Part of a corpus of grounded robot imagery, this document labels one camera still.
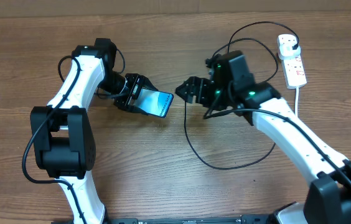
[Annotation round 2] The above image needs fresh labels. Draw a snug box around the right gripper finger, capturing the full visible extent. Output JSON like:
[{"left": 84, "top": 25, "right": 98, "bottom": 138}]
[
  {"left": 175, "top": 77, "right": 195, "bottom": 91},
  {"left": 175, "top": 89, "right": 194, "bottom": 103}
]

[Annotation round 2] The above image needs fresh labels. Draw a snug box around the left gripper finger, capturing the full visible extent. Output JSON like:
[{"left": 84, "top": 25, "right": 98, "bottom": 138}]
[
  {"left": 118, "top": 105, "right": 148, "bottom": 115},
  {"left": 138, "top": 75, "right": 158, "bottom": 91}
]

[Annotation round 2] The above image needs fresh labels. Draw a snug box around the Samsung Galaxy smartphone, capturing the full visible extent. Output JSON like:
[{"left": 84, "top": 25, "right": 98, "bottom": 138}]
[{"left": 132, "top": 88, "right": 174, "bottom": 118}]

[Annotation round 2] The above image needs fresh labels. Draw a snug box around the black USB charging cable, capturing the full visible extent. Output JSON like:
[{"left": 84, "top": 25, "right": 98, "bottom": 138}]
[{"left": 183, "top": 21, "right": 300, "bottom": 171}]

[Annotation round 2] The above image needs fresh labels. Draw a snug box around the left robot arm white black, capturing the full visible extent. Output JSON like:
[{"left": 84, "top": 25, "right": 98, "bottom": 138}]
[{"left": 24, "top": 38, "right": 158, "bottom": 223}]

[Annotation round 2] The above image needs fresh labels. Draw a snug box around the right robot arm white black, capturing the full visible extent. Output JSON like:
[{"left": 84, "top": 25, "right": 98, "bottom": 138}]
[{"left": 175, "top": 50, "right": 351, "bottom": 223}]

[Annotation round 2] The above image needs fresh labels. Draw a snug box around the white charger plug adapter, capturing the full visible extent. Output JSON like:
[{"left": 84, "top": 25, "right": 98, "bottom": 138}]
[{"left": 278, "top": 43, "right": 301, "bottom": 60}]

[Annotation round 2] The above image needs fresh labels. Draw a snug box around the white power strip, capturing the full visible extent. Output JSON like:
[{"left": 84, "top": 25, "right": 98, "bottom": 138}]
[{"left": 276, "top": 34, "right": 307, "bottom": 90}]

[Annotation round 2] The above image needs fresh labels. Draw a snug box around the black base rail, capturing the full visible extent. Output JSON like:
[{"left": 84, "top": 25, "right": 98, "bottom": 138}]
[{"left": 103, "top": 214, "right": 277, "bottom": 224}]

